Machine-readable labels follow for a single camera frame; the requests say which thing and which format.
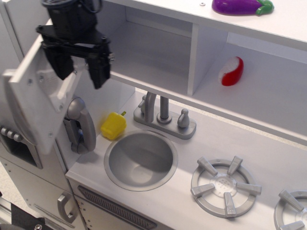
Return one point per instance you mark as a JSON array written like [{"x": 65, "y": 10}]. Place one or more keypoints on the grey toy telephone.
[{"x": 80, "y": 127}]

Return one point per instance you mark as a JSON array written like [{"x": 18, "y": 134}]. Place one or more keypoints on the white toy microwave door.
[{"x": 37, "y": 98}]

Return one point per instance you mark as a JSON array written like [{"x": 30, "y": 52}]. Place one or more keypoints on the round silver sink bowl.
[{"x": 141, "y": 160}]

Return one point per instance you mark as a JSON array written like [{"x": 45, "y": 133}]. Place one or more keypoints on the silver toy faucet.
[{"x": 161, "y": 118}]

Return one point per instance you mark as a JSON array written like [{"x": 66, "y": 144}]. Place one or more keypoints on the small grey lower handle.
[{"x": 62, "y": 202}]

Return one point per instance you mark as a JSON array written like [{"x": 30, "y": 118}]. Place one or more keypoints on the grey toy stove burner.
[{"x": 224, "y": 188}]

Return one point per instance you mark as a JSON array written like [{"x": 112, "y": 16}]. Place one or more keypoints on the dark oven vent grille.
[{"x": 118, "y": 210}]

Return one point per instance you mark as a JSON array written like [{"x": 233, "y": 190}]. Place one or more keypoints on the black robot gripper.
[{"x": 73, "y": 33}]

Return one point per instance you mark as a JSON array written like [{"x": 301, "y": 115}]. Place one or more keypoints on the yellow toy bell pepper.
[{"x": 114, "y": 125}]

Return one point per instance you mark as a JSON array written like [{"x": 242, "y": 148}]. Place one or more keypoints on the red white toy radish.
[{"x": 231, "y": 72}]

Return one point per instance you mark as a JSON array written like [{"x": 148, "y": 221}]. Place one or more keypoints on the purple toy eggplant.
[{"x": 243, "y": 7}]

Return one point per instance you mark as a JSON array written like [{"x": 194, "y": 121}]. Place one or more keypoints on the grey fridge ice dispenser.
[{"x": 18, "y": 146}]

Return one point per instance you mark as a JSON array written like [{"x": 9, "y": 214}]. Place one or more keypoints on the black equipment at corner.
[{"x": 14, "y": 218}]

